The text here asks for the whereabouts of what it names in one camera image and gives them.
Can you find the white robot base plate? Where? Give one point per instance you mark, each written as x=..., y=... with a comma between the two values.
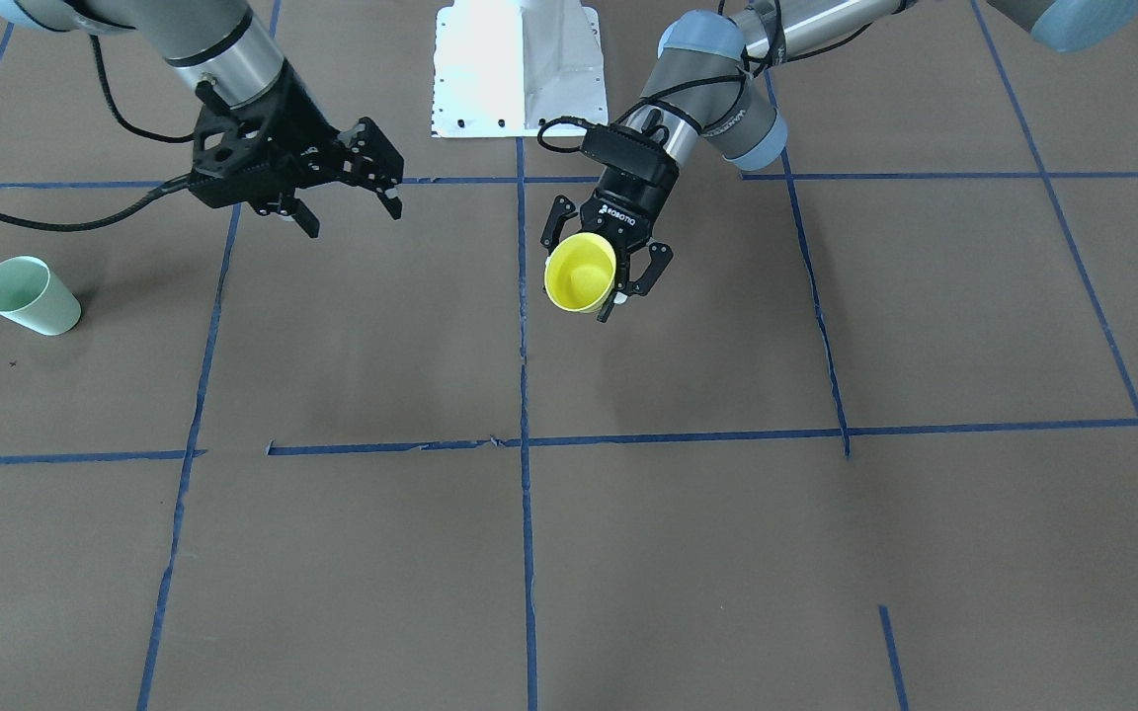
x=509, y=68

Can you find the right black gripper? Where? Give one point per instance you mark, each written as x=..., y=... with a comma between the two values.
x=304, y=131

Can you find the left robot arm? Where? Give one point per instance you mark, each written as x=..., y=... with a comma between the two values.
x=702, y=88

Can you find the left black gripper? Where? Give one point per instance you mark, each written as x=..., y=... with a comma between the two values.
x=631, y=200

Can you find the green plastic cup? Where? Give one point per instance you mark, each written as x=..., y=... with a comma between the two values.
x=34, y=297

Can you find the brown paper table cover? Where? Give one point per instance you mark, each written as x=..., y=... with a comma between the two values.
x=871, y=443

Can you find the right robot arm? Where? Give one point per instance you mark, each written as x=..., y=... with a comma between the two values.
x=221, y=41

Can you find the yellow plastic cup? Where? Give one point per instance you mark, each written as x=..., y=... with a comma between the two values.
x=578, y=275

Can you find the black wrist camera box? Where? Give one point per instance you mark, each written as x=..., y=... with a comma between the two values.
x=625, y=150

